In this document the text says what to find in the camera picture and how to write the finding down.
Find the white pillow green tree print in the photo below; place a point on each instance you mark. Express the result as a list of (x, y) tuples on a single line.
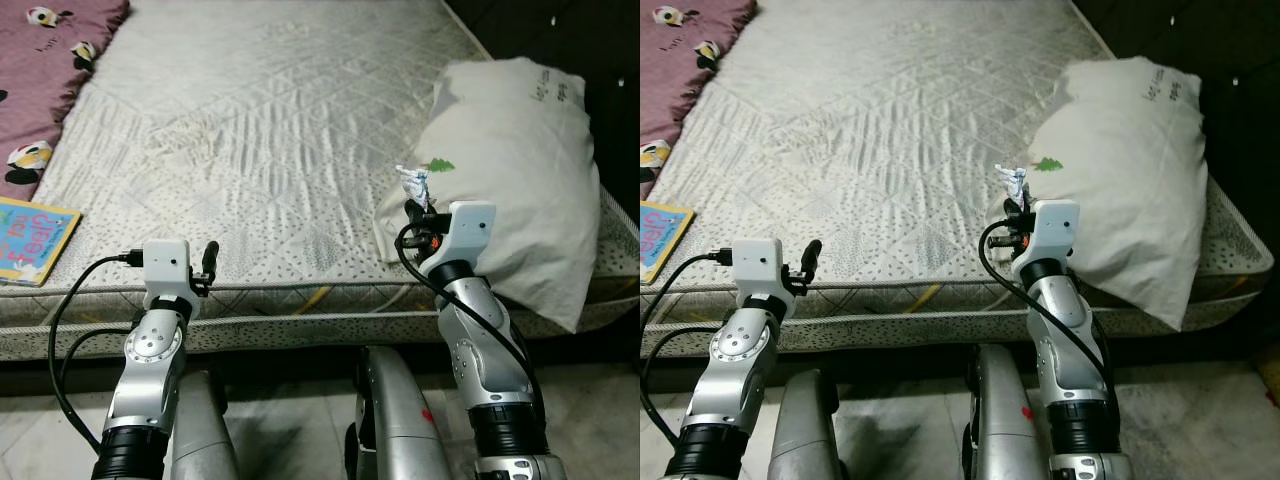
[(510, 170), (1130, 170)]

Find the white plastic wrapper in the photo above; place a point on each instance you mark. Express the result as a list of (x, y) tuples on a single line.
[(1012, 182), (415, 183)]

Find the silver robot leg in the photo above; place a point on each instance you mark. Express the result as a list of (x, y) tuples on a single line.
[(395, 420), (805, 430), (1000, 420), (200, 430)]

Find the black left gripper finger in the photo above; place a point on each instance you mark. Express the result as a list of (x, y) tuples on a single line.
[(812, 258), (211, 258)]

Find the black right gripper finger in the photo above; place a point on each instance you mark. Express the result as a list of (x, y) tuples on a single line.
[(1014, 208), (414, 208)]

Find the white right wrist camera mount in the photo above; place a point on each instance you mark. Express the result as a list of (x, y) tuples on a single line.
[(1050, 230), (465, 232)]

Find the silver left robot leg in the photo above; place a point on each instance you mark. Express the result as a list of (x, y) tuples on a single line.
[(805, 430), (200, 430)]

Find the white quilted mattress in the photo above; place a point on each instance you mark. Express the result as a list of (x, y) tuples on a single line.
[(880, 150), (250, 150)]

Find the black tufted headboard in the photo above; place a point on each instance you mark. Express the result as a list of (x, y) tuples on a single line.
[(560, 40), (1240, 40)]

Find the pink cartoon print blanket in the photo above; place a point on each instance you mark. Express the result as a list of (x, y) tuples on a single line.
[(670, 60), (40, 90)]

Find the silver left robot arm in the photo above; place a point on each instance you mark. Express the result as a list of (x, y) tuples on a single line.
[(150, 350), (740, 350)]

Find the silver right robot leg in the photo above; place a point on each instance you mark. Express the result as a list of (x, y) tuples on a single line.
[(1000, 420), (395, 420)]

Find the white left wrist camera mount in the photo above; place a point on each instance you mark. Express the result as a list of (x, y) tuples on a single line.
[(166, 265), (757, 265)]

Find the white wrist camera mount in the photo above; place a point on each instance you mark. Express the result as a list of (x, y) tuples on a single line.
[(166, 265), (1050, 230), (757, 265), (465, 232)]

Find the colourful children's book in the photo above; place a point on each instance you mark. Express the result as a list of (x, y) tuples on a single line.
[(30, 240), (662, 240)]

